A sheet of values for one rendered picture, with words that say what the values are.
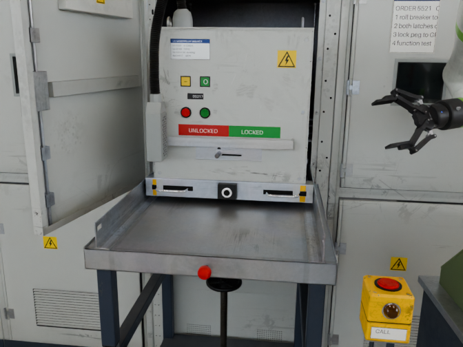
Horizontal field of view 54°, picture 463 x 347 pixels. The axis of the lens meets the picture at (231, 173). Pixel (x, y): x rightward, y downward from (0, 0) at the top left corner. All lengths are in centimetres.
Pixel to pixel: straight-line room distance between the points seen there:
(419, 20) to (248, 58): 62
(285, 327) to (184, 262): 94
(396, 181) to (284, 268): 77
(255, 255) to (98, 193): 64
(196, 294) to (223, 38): 106
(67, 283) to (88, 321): 20
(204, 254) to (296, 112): 54
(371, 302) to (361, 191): 92
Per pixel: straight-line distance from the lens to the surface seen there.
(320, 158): 172
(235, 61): 141
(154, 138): 136
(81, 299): 212
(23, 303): 225
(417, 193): 182
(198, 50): 142
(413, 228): 184
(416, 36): 171
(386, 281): 93
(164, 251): 115
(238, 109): 141
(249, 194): 145
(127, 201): 137
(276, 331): 201
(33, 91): 125
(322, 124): 170
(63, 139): 139
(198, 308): 200
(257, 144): 138
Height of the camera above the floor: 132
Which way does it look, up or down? 15 degrees down
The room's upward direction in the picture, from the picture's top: 1 degrees clockwise
